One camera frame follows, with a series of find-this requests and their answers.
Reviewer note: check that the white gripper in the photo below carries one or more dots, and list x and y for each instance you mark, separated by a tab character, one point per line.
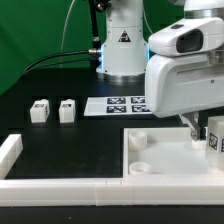
184	85

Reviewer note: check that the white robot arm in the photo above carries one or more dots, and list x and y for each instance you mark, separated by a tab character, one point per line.
125	53

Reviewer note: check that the white sheet with markers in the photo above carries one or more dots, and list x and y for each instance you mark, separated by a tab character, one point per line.
116	105

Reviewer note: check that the white L-shaped fence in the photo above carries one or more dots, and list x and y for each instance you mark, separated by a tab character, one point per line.
125	190

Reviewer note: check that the black pole with connector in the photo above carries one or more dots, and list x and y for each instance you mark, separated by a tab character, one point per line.
94	26

